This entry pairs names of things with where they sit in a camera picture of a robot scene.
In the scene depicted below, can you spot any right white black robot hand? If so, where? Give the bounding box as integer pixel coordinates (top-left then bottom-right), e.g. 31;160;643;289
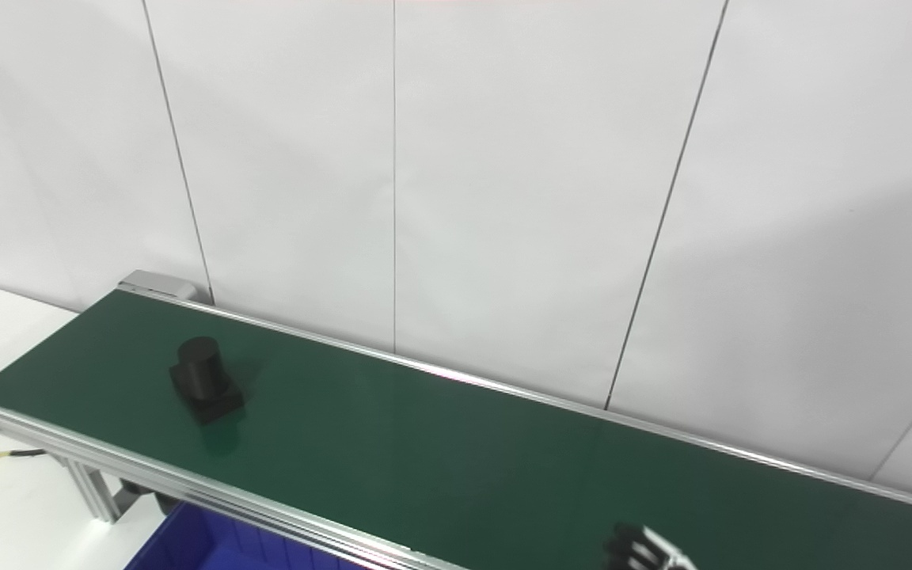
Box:
605;522;698;570

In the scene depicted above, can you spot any black part with square base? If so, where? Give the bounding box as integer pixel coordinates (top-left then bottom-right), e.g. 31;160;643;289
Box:
169;336;245;426

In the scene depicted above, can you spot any green conveyor belt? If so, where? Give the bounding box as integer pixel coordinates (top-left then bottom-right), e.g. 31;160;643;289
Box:
0;281;912;570
0;289;912;570

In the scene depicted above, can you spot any blue plastic bin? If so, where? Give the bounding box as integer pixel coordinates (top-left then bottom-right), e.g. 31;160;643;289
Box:
125;500;366;570

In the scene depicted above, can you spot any aluminium conveyor leg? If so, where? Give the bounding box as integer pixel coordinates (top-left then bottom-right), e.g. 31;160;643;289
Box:
66;459;122;523

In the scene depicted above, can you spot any grey conveyor end housing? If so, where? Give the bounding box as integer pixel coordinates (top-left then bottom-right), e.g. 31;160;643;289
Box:
117;270;197;304

